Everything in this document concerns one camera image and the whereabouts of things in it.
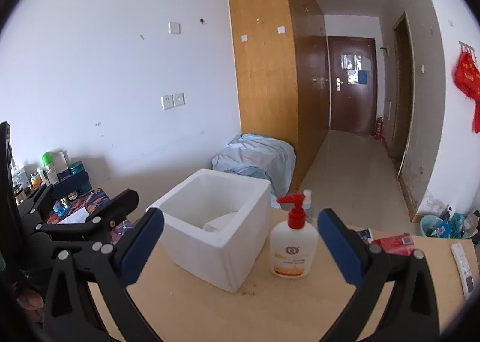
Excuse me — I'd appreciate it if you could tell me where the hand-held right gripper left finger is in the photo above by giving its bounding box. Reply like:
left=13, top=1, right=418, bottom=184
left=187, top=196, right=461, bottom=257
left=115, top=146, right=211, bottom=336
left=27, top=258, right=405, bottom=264
left=42, top=209, right=166, bottom=342

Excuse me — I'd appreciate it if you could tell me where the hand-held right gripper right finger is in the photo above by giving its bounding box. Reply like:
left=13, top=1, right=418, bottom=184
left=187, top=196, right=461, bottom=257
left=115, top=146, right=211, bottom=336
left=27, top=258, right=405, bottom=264
left=317, top=208, right=441, bottom=342

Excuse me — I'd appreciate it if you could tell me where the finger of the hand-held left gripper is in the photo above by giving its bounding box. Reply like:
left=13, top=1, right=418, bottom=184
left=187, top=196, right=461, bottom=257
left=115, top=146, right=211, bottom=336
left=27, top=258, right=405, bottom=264
left=17, top=170, right=92, bottom=223
left=34, top=188, right=140, bottom=244

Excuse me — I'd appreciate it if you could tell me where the white foam box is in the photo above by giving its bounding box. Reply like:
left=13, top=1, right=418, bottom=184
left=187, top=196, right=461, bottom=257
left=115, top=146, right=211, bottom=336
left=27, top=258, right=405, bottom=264
left=146, top=168, right=271, bottom=293

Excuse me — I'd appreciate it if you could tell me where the person's left hand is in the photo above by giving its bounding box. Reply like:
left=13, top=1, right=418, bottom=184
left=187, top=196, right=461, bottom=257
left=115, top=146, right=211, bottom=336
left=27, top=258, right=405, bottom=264
left=17, top=285, right=46, bottom=322

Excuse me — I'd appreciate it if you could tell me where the teal tumbler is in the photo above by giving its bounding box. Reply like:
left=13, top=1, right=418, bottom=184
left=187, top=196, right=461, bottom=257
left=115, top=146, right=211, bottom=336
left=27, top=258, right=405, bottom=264
left=69, top=162, right=93, bottom=193

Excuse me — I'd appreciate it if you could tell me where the side table with patterned cloth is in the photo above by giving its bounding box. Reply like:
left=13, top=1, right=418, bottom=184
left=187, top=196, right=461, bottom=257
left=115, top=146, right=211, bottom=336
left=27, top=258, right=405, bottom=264
left=45, top=186, right=136, bottom=242

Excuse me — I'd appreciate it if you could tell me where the green cap spray can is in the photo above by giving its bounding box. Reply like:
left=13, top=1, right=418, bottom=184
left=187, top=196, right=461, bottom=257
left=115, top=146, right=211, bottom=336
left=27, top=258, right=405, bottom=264
left=42, top=152, right=59, bottom=185

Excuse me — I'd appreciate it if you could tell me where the white lotion bottle red pump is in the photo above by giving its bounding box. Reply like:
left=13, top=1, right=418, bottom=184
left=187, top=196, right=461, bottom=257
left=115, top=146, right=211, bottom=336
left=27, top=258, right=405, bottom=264
left=270, top=194, right=319, bottom=279

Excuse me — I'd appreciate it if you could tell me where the clear plastic bottle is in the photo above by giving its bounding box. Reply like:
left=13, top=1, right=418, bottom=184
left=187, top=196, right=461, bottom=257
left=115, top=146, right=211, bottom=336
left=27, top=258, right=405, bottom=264
left=302, top=189, right=314, bottom=223

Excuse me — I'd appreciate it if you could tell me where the teal plastic basin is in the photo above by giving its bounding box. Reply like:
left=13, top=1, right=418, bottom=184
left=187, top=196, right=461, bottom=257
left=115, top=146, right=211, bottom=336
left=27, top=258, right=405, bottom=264
left=420, top=214, right=469, bottom=240

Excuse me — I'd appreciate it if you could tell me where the blue grey cloth bundle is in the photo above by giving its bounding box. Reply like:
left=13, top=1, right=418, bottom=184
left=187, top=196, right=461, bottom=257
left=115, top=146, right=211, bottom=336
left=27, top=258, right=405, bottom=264
left=212, top=134, right=297, bottom=196

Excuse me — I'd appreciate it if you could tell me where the white remote control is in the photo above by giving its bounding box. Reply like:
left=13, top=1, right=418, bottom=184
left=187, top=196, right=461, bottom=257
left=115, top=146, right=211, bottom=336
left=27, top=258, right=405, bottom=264
left=451, top=242, right=476, bottom=300

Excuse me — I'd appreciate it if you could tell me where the brown entrance door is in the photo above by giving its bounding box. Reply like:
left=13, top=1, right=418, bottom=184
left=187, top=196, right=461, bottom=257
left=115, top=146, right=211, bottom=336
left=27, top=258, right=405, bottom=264
left=327, top=36, right=377, bottom=135

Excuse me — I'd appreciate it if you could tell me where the wooden wardrobe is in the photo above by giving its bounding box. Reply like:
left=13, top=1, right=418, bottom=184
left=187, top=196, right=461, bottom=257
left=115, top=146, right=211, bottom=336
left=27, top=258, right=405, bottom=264
left=225, top=0, right=331, bottom=193

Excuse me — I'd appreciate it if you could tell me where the white double wall socket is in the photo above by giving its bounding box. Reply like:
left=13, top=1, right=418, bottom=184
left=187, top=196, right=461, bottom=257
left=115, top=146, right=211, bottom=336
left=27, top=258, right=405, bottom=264
left=161, top=92, right=186, bottom=110

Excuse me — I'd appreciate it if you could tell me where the brown side door frame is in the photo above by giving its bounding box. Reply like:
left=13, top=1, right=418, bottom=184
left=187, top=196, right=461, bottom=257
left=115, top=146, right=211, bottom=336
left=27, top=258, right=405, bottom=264
left=392, top=11, right=416, bottom=178

